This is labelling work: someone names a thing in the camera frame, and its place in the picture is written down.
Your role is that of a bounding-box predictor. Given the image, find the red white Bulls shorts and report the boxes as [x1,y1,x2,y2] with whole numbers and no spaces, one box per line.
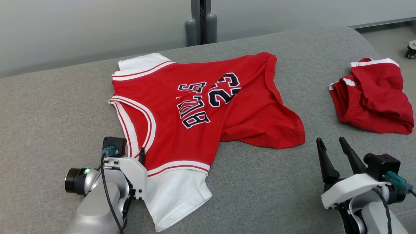
[329,58,415,135]

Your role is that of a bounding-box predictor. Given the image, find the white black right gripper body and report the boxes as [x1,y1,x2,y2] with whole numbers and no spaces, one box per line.
[321,173,390,209]

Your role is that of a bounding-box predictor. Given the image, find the red white Bulls jersey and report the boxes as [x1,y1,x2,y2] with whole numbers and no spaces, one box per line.
[108,52,306,233]

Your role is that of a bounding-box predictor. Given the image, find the black right cable teal plug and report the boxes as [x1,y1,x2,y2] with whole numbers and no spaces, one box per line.
[372,171,416,234]

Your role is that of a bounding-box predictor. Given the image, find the grey metal post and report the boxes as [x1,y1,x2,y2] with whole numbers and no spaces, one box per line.
[185,0,217,46]

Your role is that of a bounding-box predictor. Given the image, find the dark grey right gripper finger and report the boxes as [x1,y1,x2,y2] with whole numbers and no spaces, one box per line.
[316,137,341,184]
[339,136,368,175]

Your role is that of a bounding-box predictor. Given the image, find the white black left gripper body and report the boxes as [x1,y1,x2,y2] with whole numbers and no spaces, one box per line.
[104,156,148,200]

